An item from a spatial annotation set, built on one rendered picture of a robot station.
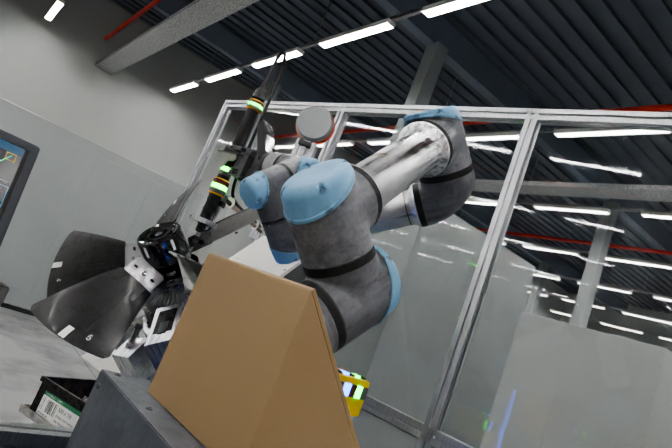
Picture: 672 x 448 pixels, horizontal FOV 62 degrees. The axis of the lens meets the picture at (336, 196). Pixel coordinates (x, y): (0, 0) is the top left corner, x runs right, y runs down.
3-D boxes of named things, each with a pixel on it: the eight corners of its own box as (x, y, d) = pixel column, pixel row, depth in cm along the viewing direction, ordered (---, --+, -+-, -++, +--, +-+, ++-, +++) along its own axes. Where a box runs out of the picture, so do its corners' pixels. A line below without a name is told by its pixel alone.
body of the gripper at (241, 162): (224, 173, 143) (253, 179, 135) (238, 143, 144) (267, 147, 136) (245, 185, 148) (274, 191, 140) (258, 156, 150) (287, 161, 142)
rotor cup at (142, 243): (171, 255, 162) (155, 216, 156) (210, 257, 155) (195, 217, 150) (136, 285, 150) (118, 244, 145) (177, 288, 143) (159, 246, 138)
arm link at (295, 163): (297, 164, 123) (324, 152, 129) (266, 159, 131) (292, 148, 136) (303, 197, 126) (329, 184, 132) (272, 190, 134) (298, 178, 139)
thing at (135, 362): (123, 378, 141) (142, 359, 146) (140, 382, 138) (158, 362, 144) (111, 354, 138) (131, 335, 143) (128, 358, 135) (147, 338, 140)
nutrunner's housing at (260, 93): (194, 230, 148) (261, 81, 157) (207, 236, 147) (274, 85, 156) (189, 228, 144) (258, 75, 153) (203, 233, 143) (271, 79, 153)
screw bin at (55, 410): (107, 411, 125) (120, 381, 126) (159, 444, 117) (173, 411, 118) (23, 410, 106) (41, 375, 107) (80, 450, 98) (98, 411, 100)
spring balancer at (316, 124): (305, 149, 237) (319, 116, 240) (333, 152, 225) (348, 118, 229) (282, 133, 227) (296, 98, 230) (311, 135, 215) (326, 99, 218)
